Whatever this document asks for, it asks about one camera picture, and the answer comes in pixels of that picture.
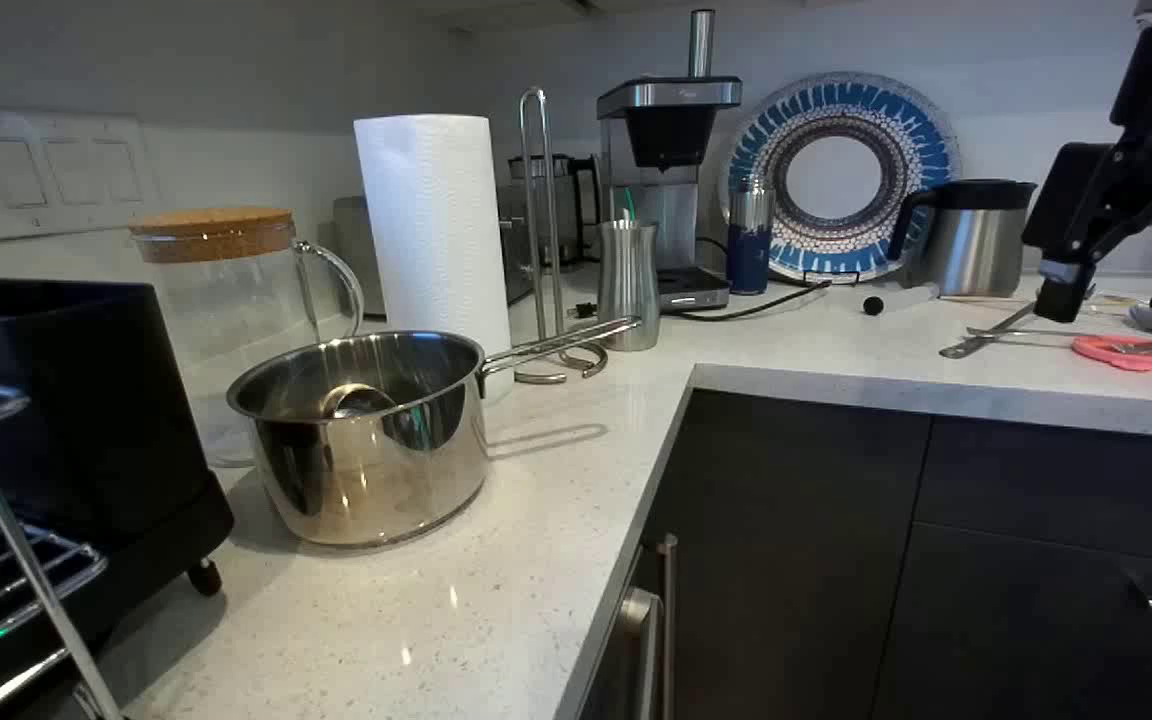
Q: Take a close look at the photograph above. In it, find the long steel serving fork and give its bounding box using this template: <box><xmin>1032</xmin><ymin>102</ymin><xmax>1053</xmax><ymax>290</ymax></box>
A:
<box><xmin>935</xmin><ymin>301</ymin><xmax>1043</xmax><ymax>365</ymax></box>

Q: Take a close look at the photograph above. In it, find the steel canister with black rim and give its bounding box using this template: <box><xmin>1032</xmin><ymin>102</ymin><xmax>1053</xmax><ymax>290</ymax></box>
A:
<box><xmin>888</xmin><ymin>175</ymin><xmax>1041</xmax><ymax>301</ymax></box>

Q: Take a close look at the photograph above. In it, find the blue patterned decorative plate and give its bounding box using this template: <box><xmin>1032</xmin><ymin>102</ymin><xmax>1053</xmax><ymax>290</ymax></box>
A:
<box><xmin>720</xmin><ymin>70</ymin><xmax>958</xmax><ymax>287</ymax></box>

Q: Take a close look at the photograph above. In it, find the dark blue bottle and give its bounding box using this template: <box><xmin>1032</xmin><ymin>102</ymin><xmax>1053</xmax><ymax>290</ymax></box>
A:
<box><xmin>725</xmin><ymin>170</ymin><xmax>776</xmax><ymax>296</ymax></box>

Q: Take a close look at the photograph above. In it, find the steel and black coffee maker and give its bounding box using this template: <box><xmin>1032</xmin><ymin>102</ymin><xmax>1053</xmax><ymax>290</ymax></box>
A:
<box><xmin>590</xmin><ymin>3</ymin><xmax>749</xmax><ymax>315</ymax></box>

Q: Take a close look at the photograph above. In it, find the small steel shaker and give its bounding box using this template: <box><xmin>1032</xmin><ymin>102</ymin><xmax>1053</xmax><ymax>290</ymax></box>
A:
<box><xmin>597</xmin><ymin>204</ymin><xmax>664</xmax><ymax>354</ymax></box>

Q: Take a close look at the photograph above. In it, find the chrome loop stand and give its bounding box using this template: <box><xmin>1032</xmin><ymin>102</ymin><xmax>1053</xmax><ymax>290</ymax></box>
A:
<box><xmin>511</xmin><ymin>82</ymin><xmax>612</xmax><ymax>389</ymax></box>

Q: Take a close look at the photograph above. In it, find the white paper towel roll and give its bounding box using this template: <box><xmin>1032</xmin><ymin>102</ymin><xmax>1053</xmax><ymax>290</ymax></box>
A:
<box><xmin>353</xmin><ymin>113</ymin><xmax>514</xmax><ymax>403</ymax></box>

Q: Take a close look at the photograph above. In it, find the stainless steel saucepan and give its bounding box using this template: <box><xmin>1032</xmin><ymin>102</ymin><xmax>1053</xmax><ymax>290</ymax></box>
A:
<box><xmin>225</xmin><ymin>315</ymin><xmax>640</xmax><ymax>551</ymax></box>

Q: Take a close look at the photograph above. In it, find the glass jar with cork lid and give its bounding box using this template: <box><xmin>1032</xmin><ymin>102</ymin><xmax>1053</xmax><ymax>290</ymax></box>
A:
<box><xmin>127</xmin><ymin>204</ymin><xmax>367</xmax><ymax>472</ymax></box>

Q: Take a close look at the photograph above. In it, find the black toaster oven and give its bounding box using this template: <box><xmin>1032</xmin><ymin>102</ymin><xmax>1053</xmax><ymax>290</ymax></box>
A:
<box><xmin>0</xmin><ymin>272</ymin><xmax>235</xmax><ymax>645</ymax></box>

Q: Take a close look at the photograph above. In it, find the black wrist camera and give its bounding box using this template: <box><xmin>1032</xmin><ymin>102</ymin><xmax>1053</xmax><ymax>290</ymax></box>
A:
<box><xmin>1021</xmin><ymin>139</ymin><xmax>1110</xmax><ymax>250</ymax></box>

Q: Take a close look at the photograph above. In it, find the black power cable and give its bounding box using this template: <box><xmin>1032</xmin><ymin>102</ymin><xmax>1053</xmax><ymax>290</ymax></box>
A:
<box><xmin>670</xmin><ymin>274</ymin><xmax>835</xmax><ymax>327</ymax></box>

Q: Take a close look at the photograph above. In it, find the white wall switch plate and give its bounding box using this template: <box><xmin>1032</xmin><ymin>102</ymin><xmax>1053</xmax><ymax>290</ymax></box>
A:
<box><xmin>0</xmin><ymin>109</ymin><xmax>161</xmax><ymax>244</ymax></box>

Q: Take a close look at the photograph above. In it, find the chrome wire rack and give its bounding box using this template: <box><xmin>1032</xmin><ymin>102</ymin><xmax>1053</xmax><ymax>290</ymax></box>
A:
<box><xmin>0</xmin><ymin>370</ymin><xmax>127</xmax><ymax>720</ymax></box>

